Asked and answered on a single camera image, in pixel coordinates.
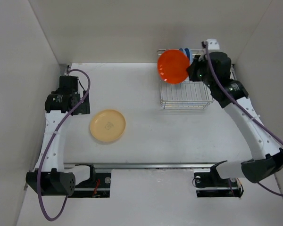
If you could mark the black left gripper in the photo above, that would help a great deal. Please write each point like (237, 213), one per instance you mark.
(83, 108)

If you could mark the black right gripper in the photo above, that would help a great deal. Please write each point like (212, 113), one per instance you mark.
(198, 60)

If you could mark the light blue plate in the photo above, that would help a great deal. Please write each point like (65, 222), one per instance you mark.
(189, 54)

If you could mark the wire dish rack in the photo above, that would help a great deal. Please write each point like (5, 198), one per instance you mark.
(185, 96)

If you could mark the orange plate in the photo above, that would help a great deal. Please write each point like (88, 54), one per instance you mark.
(172, 65)

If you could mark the beige plate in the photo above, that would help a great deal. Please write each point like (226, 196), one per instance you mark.
(108, 125)

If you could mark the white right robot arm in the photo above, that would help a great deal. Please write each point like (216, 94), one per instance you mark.
(213, 68)

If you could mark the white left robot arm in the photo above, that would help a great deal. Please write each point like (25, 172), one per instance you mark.
(50, 177)

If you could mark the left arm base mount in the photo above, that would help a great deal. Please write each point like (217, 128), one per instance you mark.
(97, 186)

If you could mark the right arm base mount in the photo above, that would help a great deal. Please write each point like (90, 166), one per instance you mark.
(209, 186)

